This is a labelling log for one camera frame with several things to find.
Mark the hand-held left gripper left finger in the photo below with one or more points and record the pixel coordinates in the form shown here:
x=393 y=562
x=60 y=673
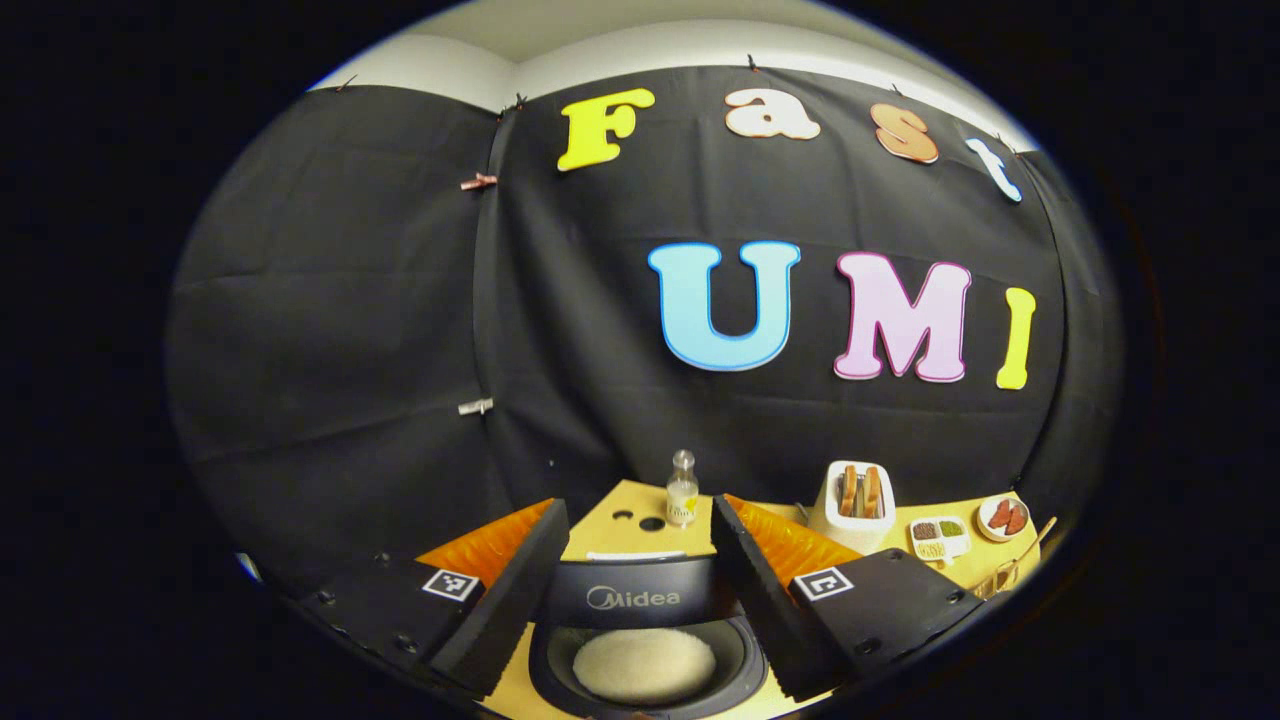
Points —
x=510 y=600

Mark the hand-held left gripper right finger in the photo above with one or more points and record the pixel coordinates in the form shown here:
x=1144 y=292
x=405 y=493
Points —
x=760 y=610

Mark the dark grey rice cooker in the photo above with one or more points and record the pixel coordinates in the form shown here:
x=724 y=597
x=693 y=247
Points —
x=570 y=600

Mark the white rice heap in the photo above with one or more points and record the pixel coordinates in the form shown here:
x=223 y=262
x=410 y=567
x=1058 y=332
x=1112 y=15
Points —
x=645 y=665

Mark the wooden spoon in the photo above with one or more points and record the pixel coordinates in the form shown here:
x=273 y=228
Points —
x=1035 y=545

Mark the white toaster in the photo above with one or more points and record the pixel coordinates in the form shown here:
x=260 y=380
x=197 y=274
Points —
x=850 y=535

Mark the small clear glass bottle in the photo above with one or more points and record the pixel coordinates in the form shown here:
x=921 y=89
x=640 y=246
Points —
x=682 y=495

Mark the brown toast slice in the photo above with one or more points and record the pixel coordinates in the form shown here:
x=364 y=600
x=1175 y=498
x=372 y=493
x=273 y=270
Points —
x=848 y=490
x=873 y=492

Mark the white divided grain dish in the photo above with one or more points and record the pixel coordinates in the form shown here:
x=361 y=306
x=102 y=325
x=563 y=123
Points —
x=940 y=540

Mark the silver cloth clip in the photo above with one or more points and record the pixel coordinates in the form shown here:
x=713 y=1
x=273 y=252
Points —
x=475 y=406

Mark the round white plate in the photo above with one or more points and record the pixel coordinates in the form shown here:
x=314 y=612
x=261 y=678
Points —
x=988 y=532

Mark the red meat slice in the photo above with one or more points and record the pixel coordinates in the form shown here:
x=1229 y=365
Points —
x=999 y=514
x=1016 y=520

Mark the black backdrop cloth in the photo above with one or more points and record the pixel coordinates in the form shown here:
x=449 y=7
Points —
x=300 y=300

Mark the pink cloth clip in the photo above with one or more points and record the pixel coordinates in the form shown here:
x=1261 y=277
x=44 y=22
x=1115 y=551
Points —
x=478 y=182

